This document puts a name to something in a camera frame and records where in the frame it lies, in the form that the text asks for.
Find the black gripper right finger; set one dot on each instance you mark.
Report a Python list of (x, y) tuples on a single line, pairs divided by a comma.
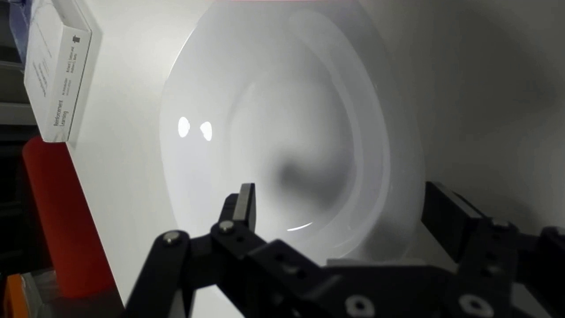
[(505, 271)]

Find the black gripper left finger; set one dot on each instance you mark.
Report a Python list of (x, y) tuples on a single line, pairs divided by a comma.
[(194, 266)]

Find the white deep plate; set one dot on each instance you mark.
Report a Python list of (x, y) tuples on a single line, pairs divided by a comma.
[(293, 118)]

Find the red chair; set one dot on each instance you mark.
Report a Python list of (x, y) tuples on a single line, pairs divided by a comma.
[(64, 218)]

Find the bin with orange lid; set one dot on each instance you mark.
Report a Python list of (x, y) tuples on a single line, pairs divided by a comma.
[(14, 298)]

